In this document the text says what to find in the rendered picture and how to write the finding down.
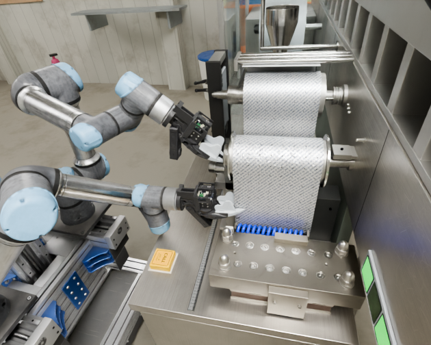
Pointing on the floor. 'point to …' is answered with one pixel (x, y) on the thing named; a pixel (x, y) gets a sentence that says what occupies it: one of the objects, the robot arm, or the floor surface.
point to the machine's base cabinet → (205, 333)
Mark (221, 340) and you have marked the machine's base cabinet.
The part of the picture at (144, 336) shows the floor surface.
